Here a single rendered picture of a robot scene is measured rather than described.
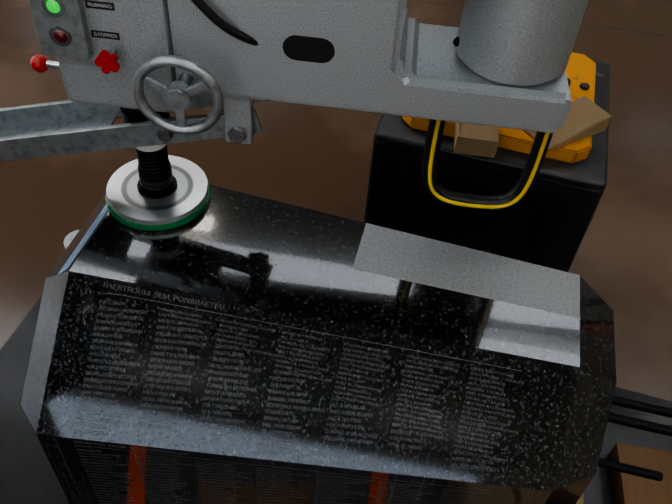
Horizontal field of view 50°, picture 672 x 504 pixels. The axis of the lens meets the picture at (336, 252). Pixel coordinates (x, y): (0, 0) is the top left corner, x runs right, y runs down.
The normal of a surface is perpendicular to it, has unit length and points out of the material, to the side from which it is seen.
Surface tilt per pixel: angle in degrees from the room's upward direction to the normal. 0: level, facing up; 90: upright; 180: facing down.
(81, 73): 90
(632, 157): 0
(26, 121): 90
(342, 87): 90
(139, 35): 90
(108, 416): 45
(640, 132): 0
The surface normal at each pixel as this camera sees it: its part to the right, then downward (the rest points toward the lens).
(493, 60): -0.52, 0.60
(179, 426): -0.09, 0.01
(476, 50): -0.76, 0.44
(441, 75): 0.06, -0.69
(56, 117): -0.11, 0.72
